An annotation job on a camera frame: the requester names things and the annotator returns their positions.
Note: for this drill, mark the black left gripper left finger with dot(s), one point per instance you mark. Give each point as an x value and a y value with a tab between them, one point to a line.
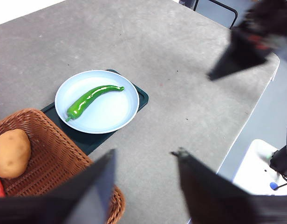
64	205

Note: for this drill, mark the small blue round object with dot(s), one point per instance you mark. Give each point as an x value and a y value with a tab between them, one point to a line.
273	186

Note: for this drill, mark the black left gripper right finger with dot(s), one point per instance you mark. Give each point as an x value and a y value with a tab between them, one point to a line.
215	203

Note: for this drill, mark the brown wicker basket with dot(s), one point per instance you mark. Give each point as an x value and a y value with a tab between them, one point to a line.
55	149

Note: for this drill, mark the long green pepper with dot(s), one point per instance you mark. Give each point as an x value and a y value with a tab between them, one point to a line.
87	99

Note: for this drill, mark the brown potato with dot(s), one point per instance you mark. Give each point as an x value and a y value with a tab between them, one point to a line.
11	154

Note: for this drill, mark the black metal chair frame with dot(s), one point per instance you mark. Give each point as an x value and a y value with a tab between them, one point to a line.
235	14

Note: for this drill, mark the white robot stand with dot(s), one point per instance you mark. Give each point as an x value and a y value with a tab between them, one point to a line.
250	163

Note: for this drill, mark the blue round plate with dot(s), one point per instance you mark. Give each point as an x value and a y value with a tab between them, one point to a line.
111	112

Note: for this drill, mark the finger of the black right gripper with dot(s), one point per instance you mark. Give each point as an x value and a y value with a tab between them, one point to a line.
239	58

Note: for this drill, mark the dark rectangular tray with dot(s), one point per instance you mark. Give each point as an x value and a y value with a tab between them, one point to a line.
141	98

